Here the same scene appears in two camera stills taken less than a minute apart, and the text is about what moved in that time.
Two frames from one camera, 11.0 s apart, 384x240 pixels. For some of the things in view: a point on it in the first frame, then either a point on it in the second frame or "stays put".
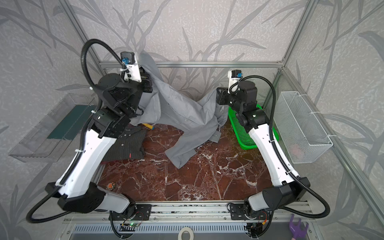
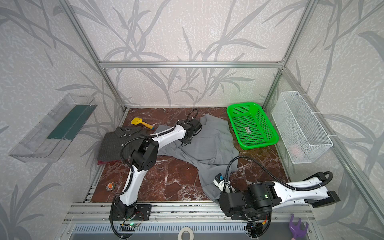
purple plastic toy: (296, 230) stays put
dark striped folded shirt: (128, 146) stays put
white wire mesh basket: (304, 139) stays put
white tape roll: (185, 228) stays put
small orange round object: (110, 186) stays put
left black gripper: (147, 85) to (193, 128)
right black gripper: (221, 96) to (227, 201)
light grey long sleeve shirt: (193, 120) to (212, 150)
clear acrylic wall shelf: (46, 142) stays put
